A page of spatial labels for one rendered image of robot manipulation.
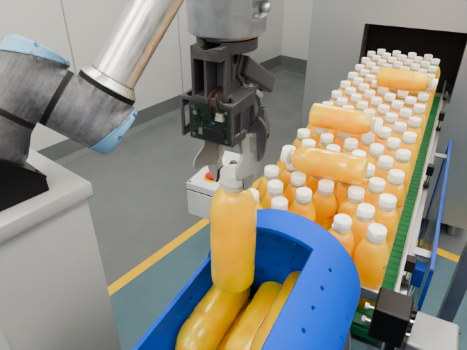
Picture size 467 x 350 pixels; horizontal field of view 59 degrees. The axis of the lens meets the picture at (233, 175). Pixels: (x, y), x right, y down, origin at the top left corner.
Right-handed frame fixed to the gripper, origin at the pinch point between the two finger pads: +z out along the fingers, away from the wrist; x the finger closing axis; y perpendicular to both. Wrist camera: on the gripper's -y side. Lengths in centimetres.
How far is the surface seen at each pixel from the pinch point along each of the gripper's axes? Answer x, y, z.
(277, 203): -3.2, -29.0, 24.4
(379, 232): 19.7, -29.1, 24.1
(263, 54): -182, -434, 111
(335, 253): 14.8, -8.6, 15.5
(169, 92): -213, -275, 115
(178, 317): -7.5, 5.9, 28.5
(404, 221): 24, -66, 45
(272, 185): -7.0, -35.2, 24.4
